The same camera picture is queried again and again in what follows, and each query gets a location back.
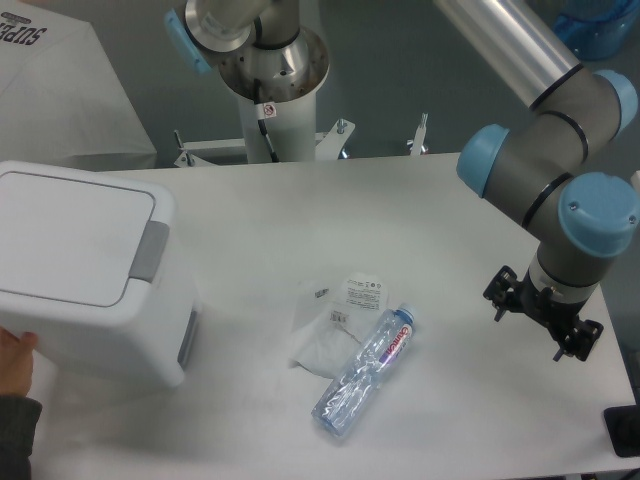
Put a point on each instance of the black device at table edge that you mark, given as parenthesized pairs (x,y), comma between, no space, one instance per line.
(622,424)

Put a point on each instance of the blue translucent water jug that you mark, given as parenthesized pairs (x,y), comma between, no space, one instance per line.
(595,30)

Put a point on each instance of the crumpled white plastic wrapper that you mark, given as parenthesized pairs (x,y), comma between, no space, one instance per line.
(331,319)

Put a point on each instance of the clear plastic water bottle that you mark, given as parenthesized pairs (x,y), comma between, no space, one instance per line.
(346,397)

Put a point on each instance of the dark grey sleeve forearm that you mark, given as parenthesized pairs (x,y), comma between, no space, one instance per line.
(19,419)

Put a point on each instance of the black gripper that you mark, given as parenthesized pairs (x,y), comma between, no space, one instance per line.
(575,338)

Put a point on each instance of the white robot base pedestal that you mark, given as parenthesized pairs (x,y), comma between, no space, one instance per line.
(276,91)

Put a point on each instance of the white printed cloth cover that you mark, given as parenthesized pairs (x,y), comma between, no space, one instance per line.
(61,101)

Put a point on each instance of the white push-lid trash can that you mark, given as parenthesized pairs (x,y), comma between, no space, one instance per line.
(93,266)

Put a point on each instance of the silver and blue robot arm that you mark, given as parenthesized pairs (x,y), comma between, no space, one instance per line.
(583,222)

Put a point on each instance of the person's bare hand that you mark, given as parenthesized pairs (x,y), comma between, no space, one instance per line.
(17,362)

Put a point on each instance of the metal table clamp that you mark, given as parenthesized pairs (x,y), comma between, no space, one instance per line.
(416,145)

